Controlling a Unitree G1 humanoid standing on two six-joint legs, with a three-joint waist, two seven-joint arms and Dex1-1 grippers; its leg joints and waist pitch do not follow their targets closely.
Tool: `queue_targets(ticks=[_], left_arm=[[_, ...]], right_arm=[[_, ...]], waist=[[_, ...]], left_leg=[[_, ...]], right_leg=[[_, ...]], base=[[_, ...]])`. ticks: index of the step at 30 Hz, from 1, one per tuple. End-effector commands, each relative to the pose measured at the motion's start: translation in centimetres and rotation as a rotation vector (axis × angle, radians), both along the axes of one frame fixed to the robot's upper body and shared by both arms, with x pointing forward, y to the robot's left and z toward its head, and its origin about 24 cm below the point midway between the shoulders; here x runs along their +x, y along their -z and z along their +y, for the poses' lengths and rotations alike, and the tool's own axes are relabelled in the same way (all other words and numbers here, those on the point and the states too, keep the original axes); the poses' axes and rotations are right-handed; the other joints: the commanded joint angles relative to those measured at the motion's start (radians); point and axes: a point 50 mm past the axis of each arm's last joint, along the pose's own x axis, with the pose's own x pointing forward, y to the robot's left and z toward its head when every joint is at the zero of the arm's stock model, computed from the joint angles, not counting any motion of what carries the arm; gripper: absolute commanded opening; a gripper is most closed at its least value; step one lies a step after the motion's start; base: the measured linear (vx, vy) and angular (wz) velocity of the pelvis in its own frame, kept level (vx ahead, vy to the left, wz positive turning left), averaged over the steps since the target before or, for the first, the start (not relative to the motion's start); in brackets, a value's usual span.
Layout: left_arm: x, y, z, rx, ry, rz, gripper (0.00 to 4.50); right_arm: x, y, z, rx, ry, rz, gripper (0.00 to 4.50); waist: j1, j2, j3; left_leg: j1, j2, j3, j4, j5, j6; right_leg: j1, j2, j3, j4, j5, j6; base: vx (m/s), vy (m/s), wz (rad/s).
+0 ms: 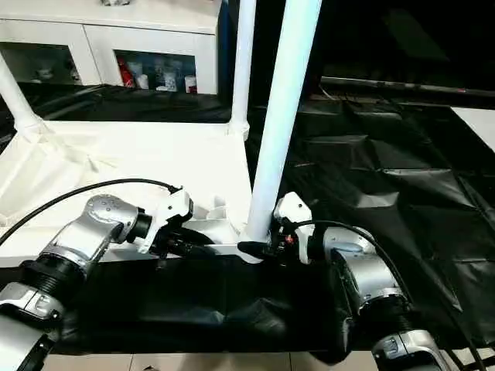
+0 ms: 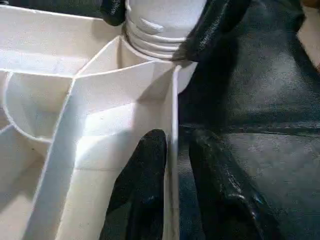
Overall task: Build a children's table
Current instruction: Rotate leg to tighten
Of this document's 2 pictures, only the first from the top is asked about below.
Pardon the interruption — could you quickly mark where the white plastic table top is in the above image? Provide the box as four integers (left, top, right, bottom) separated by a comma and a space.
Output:
0, 118, 272, 268

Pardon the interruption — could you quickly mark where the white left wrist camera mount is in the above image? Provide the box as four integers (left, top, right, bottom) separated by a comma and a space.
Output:
135, 186, 193, 255

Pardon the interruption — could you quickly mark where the red white bottle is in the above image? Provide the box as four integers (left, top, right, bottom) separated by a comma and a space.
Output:
118, 57, 135, 88

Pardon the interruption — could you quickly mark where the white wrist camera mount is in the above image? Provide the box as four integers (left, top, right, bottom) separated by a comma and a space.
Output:
135, 186, 193, 255
272, 191, 315, 267

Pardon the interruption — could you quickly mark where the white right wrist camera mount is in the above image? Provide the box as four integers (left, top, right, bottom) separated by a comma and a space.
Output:
272, 191, 315, 267

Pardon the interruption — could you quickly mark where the white glass-door cabinet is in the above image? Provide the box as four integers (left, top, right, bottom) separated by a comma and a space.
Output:
0, 0, 220, 94

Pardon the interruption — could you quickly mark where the black left wrist camera cable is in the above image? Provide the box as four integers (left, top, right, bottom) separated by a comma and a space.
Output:
0, 178, 183, 247

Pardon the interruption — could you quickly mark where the black backdrop cloth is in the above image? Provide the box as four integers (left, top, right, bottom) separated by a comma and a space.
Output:
231, 0, 495, 101

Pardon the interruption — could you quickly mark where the dark grey tube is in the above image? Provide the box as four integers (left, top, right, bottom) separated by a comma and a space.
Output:
320, 76, 495, 97

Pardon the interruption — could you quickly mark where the white plastic table leg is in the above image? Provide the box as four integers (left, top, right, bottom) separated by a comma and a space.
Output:
241, 0, 323, 243
0, 52, 46, 135
225, 0, 258, 137

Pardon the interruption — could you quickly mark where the black work surface mat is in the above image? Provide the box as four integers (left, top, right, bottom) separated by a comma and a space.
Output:
0, 80, 495, 366

